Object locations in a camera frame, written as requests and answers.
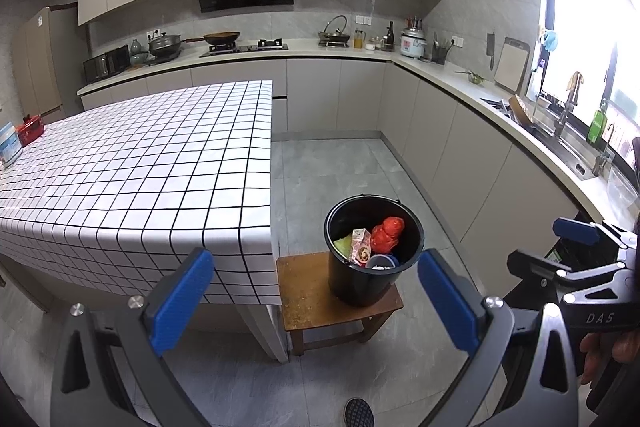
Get beige cutting board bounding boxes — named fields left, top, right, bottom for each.
left=494, top=37, right=531, bottom=94

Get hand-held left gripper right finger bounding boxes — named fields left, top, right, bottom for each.
left=417, top=248, right=581, bottom=427

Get snack wrapper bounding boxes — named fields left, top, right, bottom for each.
left=350, top=228, right=373, bottom=265

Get yellow green packet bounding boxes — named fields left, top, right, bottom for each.
left=332, top=233, right=355, bottom=260

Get person's right hand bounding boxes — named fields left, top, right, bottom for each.
left=579, top=329, right=640, bottom=385

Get small chrome faucet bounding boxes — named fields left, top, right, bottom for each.
left=592, top=122, right=617, bottom=178

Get kitchen window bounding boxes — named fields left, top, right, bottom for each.
left=537, top=0, right=640, bottom=148

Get wooden stool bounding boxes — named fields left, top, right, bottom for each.
left=276, top=251, right=405, bottom=357

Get chrome kitchen faucet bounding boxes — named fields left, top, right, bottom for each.
left=552, top=72, right=583, bottom=138

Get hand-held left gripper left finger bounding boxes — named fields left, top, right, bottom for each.
left=50, top=248, right=215, bottom=427

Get white blue canister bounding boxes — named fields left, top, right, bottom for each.
left=0, top=122, right=23, bottom=168

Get beige lower cabinets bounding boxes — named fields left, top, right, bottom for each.
left=80, top=57, right=586, bottom=258

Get black plastic bucket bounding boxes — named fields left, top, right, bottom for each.
left=323, top=194, right=426, bottom=308

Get red plastic bag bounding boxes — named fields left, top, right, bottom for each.
left=370, top=216, right=406, bottom=253

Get white rice cooker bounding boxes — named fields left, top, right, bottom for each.
left=400, top=27, right=428, bottom=59

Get black gas stove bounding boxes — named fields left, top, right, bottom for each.
left=199, top=38, right=290, bottom=58

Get green ceramic vase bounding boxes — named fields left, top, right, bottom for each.
left=129, top=38, right=151, bottom=66

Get frying pan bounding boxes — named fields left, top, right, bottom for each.
left=182, top=32, right=242, bottom=48

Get beige refrigerator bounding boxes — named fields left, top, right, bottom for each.
left=11, top=7, right=83, bottom=120

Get red box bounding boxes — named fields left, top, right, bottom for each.
left=15, top=114, right=45, bottom=145

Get clear glass bowl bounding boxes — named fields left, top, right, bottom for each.
left=607, top=164, right=640, bottom=212

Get blue bowl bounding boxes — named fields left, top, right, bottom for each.
left=365, top=253, right=401, bottom=270

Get black wok with lid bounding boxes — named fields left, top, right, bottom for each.
left=147, top=33, right=183, bottom=60

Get black toaster oven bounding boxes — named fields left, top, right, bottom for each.
left=82, top=47, right=132, bottom=84

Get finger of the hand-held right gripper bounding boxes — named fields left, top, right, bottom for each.
left=552, top=217, right=640, bottom=254
left=507, top=248, right=630, bottom=303

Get beige cloth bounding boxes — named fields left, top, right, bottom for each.
left=566, top=72, right=583, bottom=105

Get green bottle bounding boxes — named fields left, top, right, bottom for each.
left=587, top=99, right=607, bottom=144

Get black utensil holder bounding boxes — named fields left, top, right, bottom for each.
left=431, top=32, right=451, bottom=65

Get brown basket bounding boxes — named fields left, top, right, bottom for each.
left=507, top=94, right=535, bottom=124

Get kitchen sink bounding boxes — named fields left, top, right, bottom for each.
left=480, top=97, right=601, bottom=182

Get person's left shoe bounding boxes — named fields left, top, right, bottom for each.
left=344, top=398, right=376, bottom=427

